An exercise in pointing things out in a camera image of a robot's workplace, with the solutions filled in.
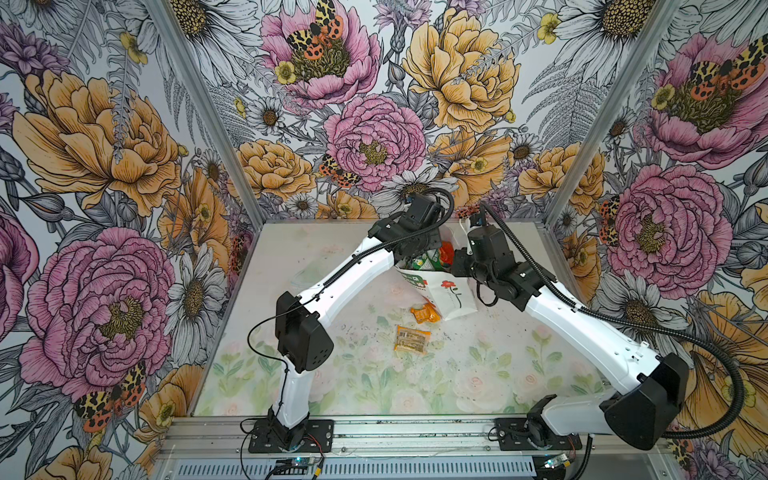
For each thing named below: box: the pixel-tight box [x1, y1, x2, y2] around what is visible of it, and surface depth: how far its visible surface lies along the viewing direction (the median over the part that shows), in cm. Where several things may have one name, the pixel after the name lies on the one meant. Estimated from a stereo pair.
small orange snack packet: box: [410, 297, 441, 324], surface depth 96 cm
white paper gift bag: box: [394, 224, 478, 321], surface depth 83 cm
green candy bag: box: [411, 248, 444, 270], surface depth 85 cm
